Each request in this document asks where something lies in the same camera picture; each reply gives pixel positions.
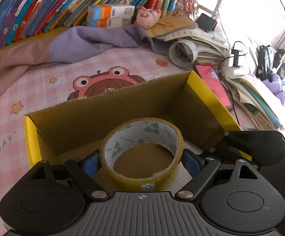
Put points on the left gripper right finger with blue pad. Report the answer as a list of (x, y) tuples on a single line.
[(202, 171)]

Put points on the pink checkered table mat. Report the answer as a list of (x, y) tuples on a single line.
[(41, 88)]

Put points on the stack of papers and books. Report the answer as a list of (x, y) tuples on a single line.
[(255, 96)]

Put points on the clear tape roll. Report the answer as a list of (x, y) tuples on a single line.
[(183, 53)]

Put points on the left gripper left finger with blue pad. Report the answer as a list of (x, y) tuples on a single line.
[(83, 172)]

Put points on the pink pig plush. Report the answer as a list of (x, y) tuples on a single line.
[(147, 18)]

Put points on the small black display device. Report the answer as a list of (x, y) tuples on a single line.
[(206, 23)]

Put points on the yellow cardboard box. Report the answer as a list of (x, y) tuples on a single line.
[(77, 127)]

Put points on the orange white medicine boxes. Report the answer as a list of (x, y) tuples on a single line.
[(110, 15)]

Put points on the yellow tape roll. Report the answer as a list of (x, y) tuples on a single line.
[(141, 155)]

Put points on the pink purple cloth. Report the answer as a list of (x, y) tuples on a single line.
[(70, 46)]

